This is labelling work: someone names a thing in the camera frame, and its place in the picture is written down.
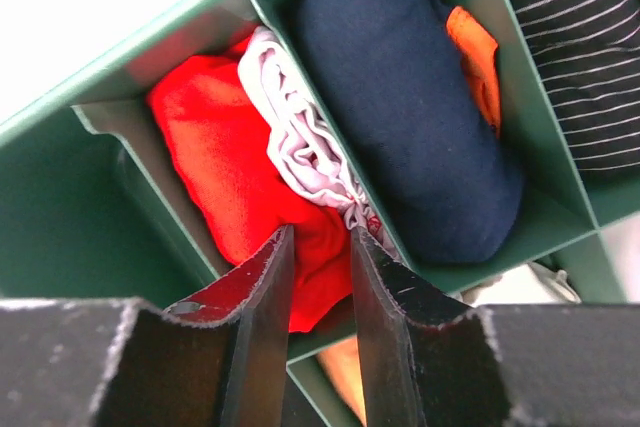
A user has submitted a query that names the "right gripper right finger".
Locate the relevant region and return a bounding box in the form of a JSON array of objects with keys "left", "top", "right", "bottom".
[{"left": 351, "top": 230, "right": 639, "bottom": 426}]

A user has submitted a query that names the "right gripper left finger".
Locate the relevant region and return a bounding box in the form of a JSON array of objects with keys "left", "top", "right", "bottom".
[{"left": 1, "top": 226, "right": 294, "bottom": 426}]

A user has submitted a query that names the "red underwear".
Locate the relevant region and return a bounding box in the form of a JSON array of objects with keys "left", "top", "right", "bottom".
[{"left": 145, "top": 24, "right": 401, "bottom": 334}]

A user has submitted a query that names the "brown rolled cloth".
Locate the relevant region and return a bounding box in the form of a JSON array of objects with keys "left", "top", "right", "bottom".
[{"left": 316, "top": 336, "right": 367, "bottom": 426}]

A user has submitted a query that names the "white rolled cloth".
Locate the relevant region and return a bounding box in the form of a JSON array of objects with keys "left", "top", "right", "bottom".
[{"left": 454, "top": 262, "right": 582, "bottom": 307}]

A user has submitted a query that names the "green compartment tray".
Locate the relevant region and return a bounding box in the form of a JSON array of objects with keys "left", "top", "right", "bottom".
[{"left": 1, "top": 0, "right": 639, "bottom": 426}]

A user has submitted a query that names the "dark blue rolled cloth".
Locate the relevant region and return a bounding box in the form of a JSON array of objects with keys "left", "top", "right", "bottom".
[{"left": 294, "top": 0, "right": 524, "bottom": 263}]

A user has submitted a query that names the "black striped rolled cloth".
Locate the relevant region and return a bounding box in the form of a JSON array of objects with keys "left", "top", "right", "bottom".
[{"left": 509, "top": 0, "right": 639, "bottom": 175}]

